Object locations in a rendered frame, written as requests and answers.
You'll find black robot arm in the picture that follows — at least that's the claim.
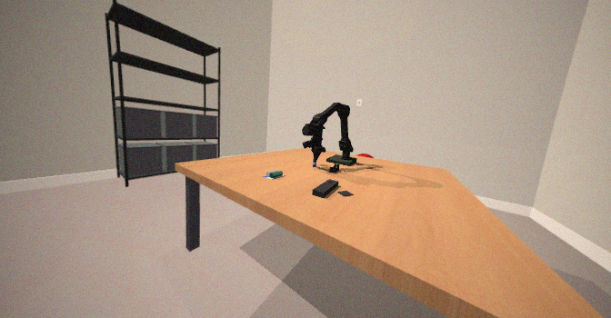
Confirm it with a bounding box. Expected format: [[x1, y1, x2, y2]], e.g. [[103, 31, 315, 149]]
[[302, 103, 354, 160]]

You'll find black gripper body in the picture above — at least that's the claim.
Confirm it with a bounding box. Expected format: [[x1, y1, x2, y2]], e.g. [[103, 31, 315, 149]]
[[308, 136, 326, 153]]

